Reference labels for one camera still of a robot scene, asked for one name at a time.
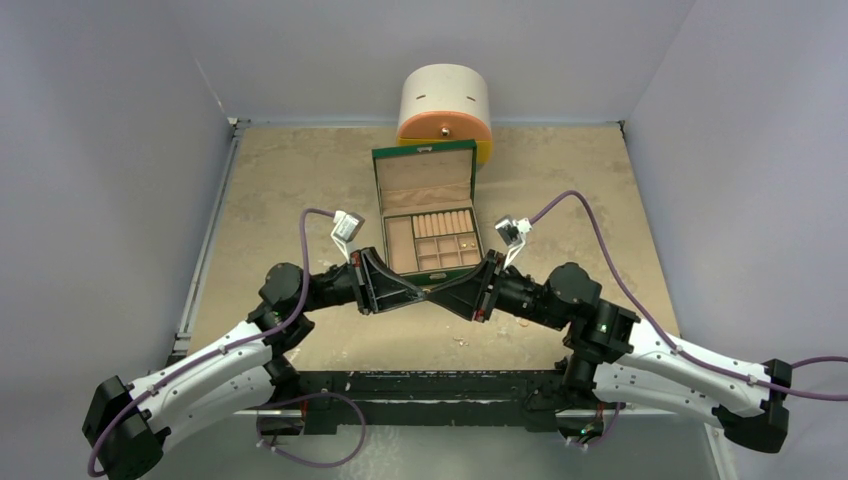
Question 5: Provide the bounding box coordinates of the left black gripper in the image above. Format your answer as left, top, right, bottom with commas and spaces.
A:
296, 246, 426, 315

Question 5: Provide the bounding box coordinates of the green jewelry tray insert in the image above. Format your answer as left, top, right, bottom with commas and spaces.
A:
383, 208, 483, 275

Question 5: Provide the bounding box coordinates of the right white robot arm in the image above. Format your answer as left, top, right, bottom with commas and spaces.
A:
426, 252, 792, 453

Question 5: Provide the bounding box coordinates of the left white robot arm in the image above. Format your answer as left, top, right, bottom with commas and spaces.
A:
82, 247, 425, 479

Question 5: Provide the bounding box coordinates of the green jewelry box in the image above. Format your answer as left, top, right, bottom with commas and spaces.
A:
371, 140, 478, 288

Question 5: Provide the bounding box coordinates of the white orange round drawer box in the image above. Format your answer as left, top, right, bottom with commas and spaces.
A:
396, 63, 494, 167

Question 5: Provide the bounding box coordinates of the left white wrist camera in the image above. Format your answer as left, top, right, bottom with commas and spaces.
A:
330, 210, 365, 262

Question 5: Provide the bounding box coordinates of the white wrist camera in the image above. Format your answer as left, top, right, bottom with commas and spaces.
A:
494, 215, 533, 267
330, 210, 365, 262

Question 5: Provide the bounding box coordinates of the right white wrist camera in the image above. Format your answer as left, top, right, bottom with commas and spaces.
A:
494, 215, 533, 267

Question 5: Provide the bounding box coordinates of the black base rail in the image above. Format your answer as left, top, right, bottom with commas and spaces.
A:
254, 369, 607, 437

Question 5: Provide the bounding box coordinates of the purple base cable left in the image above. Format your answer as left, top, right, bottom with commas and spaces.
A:
255, 390, 368, 470

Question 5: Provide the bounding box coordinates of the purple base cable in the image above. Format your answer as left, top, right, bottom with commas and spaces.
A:
255, 390, 368, 470
564, 404, 624, 452

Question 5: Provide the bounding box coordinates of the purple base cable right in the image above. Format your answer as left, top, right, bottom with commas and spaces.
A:
564, 404, 624, 452

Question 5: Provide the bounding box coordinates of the aluminium frame rail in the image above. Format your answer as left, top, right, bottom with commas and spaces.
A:
168, 118, 252, 363

